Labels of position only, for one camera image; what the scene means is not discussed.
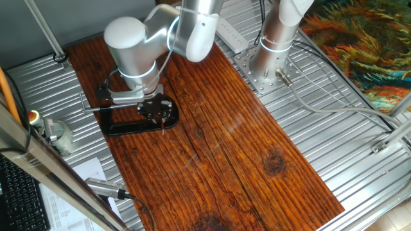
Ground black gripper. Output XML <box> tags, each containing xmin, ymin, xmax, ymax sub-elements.
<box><xmin>137</xmin><ymin>95</ymin><xmax>175</xmax><ymax>125</ymax></box>

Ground black metal C-clamp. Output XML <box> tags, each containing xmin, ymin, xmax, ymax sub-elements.
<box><xmin>78</xmin><ymin>90</ymin><xmax>180</xmax><ymax>137</ymax></box>

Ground brown wooden board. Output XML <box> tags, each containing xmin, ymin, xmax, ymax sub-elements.
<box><xmin>66</xmin><ymin>9</ymin><xmax>346</xmax><ymax>231</ymax></box>

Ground white power strip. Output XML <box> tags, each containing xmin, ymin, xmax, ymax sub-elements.
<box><xmin>215</xmin><ymin>17</ymin><xmax>250</xmax><ymax>55</ymax></box>

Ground red emergency stop button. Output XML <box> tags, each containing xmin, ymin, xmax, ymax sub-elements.
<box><xmin>27</xmin><ymin>110</ymin><xmax>44</xmax><ymax>129</ymax></box>

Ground white printed paper sheets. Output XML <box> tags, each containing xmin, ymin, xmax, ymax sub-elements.
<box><xmin>38</xmin><ymin>157</ymin><xmax>125</xmax><ymax>231</ymax></box>

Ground orange tube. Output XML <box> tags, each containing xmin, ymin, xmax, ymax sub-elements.
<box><xmin>0</xmin><ymin>67</ymin><xmax>22</xmax><ymax>126</ymax></box>

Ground black keyboard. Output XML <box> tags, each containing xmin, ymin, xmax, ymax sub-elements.
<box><xmin>0</xmin><ymin>153</ymin><xmax>51</xmax><ymax>231</ymax></box>

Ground colourful painted cloth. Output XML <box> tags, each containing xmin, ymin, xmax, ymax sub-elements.
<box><xmin>300</xmin><ymin>0</ymin><xmax>411</xmax><ymax>113</ymax></box>

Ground aluminium profile bar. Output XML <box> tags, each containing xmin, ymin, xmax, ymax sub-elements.
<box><xmin>371</xmin><ymin>118</ymin><xmax>411</xmax><ymax>155</ymax></box>
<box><xmin>387</xmin><ymin>92</ymin><xmax>411</xmax><ymax>118</ymax></box>

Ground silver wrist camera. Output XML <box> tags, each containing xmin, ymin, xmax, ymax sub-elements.
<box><xmin>110</xmin><ymin>90</ymin><xmax>146</xmax><ymax>105</ymax></box>

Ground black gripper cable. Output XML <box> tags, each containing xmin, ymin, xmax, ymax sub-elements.
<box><xmin>95</xmin><ymin>65</ymin><xmax>120</xmax><ymax>101</ymax></box>

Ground silver ribbed camera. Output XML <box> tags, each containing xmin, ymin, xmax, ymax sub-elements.
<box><xmin>85</xmin><ymin>177</ymin><xmax>130</xmax><ymax>200</ymax></box>

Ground black camera cable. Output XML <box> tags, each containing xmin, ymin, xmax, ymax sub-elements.
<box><xmin>125</xmin><ymin>191</ymin><xmax>155</xmax><ymax>231</ymax></box>

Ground small silver metal bracket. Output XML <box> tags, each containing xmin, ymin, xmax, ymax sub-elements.
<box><xmin>42</xmin><ymin>117</ymin><xmax>58</xmax><ymax>142</ymax></box>

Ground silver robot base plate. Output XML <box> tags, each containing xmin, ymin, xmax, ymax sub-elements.
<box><xmin>233</xmin><ymin>44</ymin><xmax>302</xmax><ymax>96</ymax></box>

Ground shiny metal frame bar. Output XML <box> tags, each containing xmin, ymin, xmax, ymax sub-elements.
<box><xmin>0</xmin><ymin>102</ymin><xmax>129</xmax><ymax>231</ymax></box>

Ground black base cable bundle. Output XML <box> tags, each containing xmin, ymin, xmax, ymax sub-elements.
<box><xmin>253</xmin><ymin>0</ymin><xmax>267</xmax><ymax>46</ymax></box>

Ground thin aluminium frame post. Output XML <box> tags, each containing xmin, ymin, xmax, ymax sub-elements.
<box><xmin>24</xmin><ymin>0</ymin><xmax>73</xmax><ymax>70</ymax></box>

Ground thick grey base cable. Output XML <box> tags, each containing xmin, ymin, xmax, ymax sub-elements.
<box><xmin>275</xmin><ymin>68</ymin><xmax>411</xmax><ymax>129</ymax></box>

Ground thin white table cable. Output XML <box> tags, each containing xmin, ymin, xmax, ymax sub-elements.
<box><xmin>288</xmin><ymin>54</ymin><xmax>392</xmax><ymax>133</ymax></box>

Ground long black table cable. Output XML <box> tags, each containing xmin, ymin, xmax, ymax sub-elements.
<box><xmin>292</xmin><ymin>43</ymin><xmax>396</xmax><ymax>133</ymax></box>

